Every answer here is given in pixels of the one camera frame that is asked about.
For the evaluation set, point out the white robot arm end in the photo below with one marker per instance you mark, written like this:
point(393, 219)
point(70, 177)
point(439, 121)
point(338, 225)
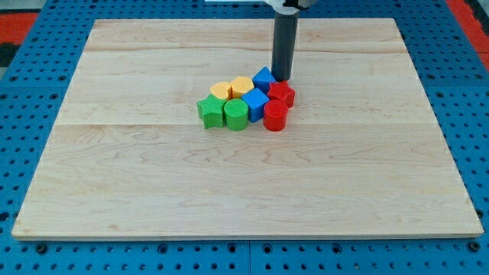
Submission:
point(289, 7)

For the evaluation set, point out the green star block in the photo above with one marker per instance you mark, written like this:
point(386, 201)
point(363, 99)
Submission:
point(211, 112)

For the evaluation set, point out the red star block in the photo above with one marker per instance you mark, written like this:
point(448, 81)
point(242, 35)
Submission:
point(283, 92)

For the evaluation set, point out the green cylinder block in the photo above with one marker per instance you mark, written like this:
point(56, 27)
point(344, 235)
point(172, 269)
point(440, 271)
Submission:
point(236, 114)

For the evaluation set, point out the red cylinder block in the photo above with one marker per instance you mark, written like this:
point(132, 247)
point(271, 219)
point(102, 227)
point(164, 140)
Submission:
point(275, 115)

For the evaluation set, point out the blue cube block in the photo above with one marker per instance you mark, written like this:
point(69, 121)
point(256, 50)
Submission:
point(256, 100)

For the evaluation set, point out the yellow hexagon block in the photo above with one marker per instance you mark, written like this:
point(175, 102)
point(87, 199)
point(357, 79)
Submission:
point(240, 86)

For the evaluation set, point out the yellow heart block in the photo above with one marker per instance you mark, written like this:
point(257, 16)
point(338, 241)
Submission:
point(221, 90)

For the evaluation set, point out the blue triangular block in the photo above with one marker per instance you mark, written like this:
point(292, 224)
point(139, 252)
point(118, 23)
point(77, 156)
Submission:
point(262, 79)

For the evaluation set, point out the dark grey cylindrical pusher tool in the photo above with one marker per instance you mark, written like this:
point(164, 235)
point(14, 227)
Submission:
point(284, 37)

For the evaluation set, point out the light wooden board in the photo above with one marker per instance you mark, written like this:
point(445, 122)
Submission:
point(362, 155)

